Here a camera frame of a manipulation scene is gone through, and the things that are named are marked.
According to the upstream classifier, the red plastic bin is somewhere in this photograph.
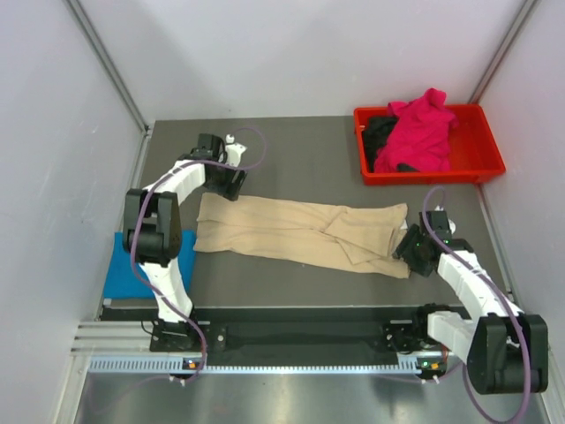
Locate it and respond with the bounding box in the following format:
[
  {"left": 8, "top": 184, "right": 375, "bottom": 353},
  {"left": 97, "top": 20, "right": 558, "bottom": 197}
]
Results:
[{"left": 353, "top": 104, "right": 506, "bottom": 186}]

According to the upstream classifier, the grey slotted cable duct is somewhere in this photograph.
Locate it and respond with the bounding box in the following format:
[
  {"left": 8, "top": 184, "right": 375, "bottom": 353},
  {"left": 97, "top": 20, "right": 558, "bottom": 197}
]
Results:
[{"left": 88, "top": 352, "right": 447, "bottom": 379}]

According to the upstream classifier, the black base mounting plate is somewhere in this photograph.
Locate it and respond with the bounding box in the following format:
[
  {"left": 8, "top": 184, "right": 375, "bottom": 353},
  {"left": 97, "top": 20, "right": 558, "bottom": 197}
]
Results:
[{"left": 141, "top": 307, "right": 434, "bottom": 362}]

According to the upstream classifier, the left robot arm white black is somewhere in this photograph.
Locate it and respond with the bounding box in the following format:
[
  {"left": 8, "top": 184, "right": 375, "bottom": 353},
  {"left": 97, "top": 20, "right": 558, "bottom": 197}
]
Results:
[{"left": 122, "top": 133, "right": 247, "bottom": 351}]

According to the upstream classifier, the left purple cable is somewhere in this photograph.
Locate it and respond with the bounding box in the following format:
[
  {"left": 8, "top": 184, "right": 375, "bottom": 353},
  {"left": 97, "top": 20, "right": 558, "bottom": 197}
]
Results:
[{"left": 131, "top": 126, "right": 268, "bottom": 383}]

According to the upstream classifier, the folded blue t shirt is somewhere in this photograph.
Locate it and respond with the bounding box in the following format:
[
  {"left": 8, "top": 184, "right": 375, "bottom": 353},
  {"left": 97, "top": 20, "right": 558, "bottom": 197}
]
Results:
[{"left": 103, "top": 230, "right": 196, "bottom": 299}]

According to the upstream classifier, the aluminium frame rail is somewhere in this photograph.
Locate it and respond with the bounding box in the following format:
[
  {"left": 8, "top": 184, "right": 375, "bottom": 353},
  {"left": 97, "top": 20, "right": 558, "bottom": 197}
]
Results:
[{"left": 71, "top": 322, "right": 152, "bottom": 355}]

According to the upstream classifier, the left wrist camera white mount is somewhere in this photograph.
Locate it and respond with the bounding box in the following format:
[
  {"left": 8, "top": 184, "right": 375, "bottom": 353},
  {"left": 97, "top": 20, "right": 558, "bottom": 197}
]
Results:
[{"left": 224, "top": 134, "right": 247, "bottom": 167}]

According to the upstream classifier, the black t shirt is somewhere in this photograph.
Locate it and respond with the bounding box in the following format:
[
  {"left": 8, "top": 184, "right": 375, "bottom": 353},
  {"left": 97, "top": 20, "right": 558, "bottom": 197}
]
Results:
[{"left": 361, "top": 116, "right": 418, "bottom": 173}]

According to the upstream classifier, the purple cable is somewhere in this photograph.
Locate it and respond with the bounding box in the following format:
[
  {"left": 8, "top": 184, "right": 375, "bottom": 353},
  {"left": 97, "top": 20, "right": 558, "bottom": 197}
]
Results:
[
  {"left": 418, "top": 185, "right": 533, "bottom": 423},
  {"left": 131, "top": 126, "right": 268, "bottom": 383}
]

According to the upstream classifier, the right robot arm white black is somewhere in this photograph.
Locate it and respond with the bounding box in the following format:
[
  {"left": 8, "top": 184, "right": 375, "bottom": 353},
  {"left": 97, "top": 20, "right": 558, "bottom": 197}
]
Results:
[{"left": 393, "top": 210, "right": 548, "bottom": 395}]

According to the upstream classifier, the pink t shirt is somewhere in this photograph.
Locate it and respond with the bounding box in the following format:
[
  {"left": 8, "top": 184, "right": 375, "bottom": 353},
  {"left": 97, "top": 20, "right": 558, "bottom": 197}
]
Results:
[{"left": 373, "top": 87, "right": 458, "bottom": 173}]

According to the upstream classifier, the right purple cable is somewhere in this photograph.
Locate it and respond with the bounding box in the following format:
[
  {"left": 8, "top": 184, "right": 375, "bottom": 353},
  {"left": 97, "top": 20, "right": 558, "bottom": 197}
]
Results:
[{"left": 418, "top": 185, "right": 533, "bottom": 423}]

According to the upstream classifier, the beige t shirt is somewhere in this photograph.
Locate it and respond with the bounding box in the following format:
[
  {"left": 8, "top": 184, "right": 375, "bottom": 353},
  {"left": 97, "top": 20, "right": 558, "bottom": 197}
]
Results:
[{"left": 194, "top": 193, "right": 410, "bottom": 279}]

